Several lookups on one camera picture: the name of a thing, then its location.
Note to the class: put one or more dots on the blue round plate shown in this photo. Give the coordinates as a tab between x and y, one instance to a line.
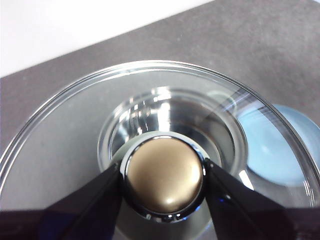
275	150

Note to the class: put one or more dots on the glass lid with green knob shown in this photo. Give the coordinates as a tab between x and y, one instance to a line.
162	172

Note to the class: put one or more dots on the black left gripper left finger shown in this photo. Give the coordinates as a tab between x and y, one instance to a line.
75	220

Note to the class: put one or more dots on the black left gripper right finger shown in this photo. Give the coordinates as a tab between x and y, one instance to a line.
250	217

